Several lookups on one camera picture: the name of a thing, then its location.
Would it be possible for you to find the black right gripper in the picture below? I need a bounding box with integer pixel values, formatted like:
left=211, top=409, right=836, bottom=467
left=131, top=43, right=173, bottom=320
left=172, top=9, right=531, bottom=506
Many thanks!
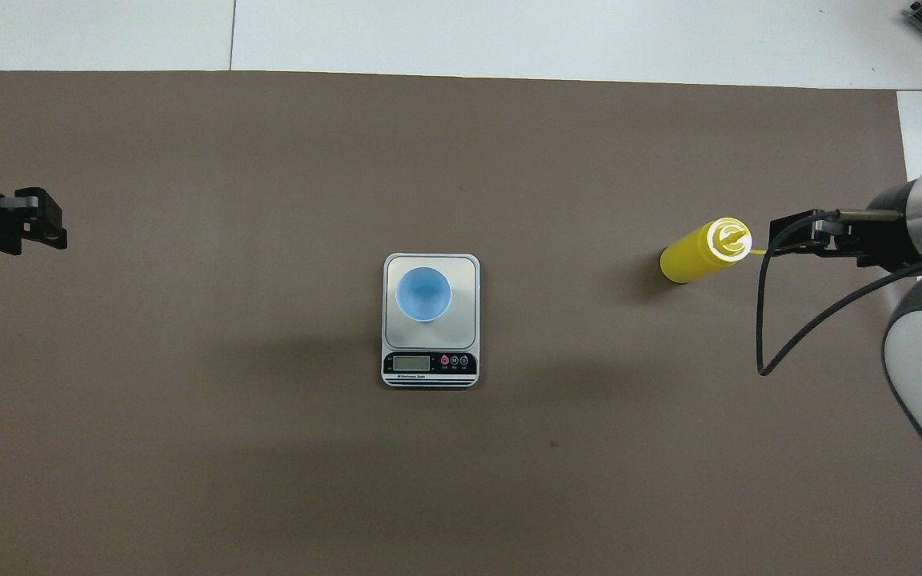
left=769, top=182, right=922, bottom=269

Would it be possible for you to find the yellow squeeze bottle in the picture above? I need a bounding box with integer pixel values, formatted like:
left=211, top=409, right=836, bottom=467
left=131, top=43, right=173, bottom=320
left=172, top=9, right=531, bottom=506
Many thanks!
left=660, top=217, right=768, bottom=285

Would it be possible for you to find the light blue plastic cup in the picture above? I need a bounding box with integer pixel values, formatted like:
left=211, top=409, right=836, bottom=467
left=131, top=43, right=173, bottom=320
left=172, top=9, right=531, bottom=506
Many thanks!
left=395, top=266, right=453, bottom=322

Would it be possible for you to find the silver digital kitchen scale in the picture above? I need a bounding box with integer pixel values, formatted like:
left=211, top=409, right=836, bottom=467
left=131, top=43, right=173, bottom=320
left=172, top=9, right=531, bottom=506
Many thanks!
left=382, top=253, right=481, bottom=390

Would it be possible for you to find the brown table mat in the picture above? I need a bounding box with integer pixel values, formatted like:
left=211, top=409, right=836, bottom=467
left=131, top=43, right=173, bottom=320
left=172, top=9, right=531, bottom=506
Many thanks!
left=0, top=70, right=922, bottom=576

